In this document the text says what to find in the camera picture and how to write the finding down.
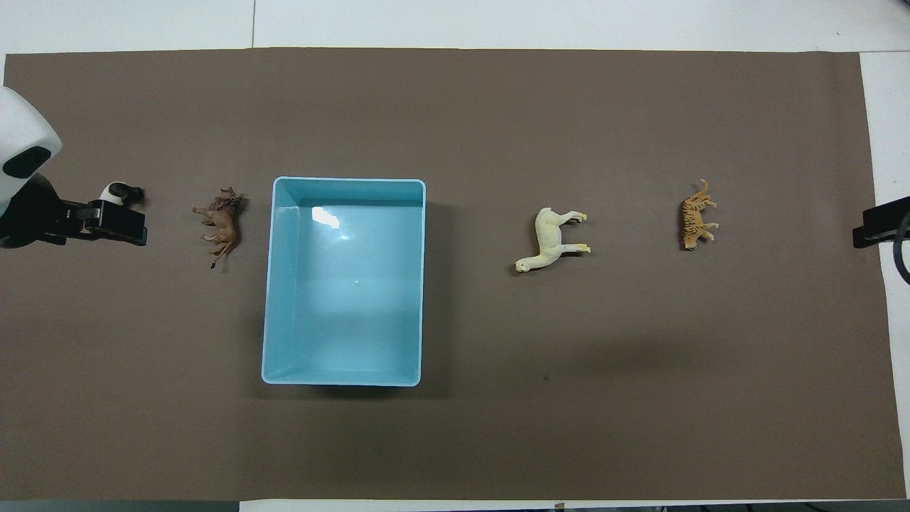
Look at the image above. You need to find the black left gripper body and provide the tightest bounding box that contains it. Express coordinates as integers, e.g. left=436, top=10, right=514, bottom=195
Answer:
left=0, top=173, right=95, bottom=249

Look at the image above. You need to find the black and white panda toy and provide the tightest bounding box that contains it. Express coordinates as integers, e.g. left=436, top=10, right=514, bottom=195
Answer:
left=99, top=182, right=146, bottom=208

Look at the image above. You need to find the brown lion toy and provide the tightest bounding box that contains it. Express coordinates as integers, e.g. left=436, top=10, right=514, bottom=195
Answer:
left=191, top=186, right=246, bottom=270

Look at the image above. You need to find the orange striped tiger toy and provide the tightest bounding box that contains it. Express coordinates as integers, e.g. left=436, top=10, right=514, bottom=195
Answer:
left=681, top=178, right=719, bottom=251

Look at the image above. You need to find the cream llama toy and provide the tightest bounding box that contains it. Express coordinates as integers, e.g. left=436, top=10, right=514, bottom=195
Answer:
left=515, top=207, right=592, bottom=274

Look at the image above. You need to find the light blue plastic storage box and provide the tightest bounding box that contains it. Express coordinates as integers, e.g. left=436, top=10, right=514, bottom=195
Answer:
left=261, top=176, right=427, bottom=388

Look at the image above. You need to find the brown table mat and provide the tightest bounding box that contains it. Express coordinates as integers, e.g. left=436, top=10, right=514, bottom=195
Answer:
left=0, top=48, right=908, bottom=503

